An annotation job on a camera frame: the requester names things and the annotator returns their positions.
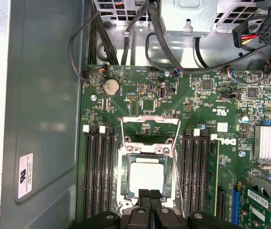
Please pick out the green motherboard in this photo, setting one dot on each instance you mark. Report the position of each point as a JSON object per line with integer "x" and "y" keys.
{"x": 197, "y": 100}

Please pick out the white case label sticker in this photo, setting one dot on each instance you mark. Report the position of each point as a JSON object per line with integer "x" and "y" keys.
{"x": 25, "y": 176}

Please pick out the blue expansion slot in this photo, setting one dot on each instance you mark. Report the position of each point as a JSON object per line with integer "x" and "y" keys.
{"x": 236, "y": 202}

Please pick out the silver CPU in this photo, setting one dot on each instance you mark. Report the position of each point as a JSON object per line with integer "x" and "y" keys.
{"x": 147, "y": 174}

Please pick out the green RAM stick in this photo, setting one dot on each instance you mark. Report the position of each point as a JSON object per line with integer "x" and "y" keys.
{"x": 213, "y": 179}

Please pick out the silver coin battery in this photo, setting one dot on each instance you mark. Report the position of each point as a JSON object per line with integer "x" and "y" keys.
{"x": 111, "y": 87}

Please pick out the CPU socket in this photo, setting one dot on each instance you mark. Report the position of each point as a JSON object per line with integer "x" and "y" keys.
{"x": 121, "y": 171}

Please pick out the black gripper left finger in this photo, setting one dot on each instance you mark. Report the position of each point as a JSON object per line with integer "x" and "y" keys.
{"x": 135, "y": 219}

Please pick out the black expansion slot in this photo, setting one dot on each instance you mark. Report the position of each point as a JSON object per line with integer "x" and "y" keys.
{"x": 221, "y": 202}

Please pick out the black RAM slot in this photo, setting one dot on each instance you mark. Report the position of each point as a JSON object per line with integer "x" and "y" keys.
{"x": 195, "y": 171}
{"x": 105, "y": 171}
{"x": 203, "y": 171}
{"x": 186, "y": 171}
{"x": 88, "y": 171}
{"x": 97, "y": 171}
{"x": 113, "y": 171}

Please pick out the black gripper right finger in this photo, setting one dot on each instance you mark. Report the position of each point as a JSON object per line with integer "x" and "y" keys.
{"x": 166, "y": 219}

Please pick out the black open PC case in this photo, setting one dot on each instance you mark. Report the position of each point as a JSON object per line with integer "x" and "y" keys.
{"x": 42, "y": 95}

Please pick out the metal socket cover frame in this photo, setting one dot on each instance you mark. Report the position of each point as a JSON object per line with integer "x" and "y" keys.
{"x": 149, "y": 119}

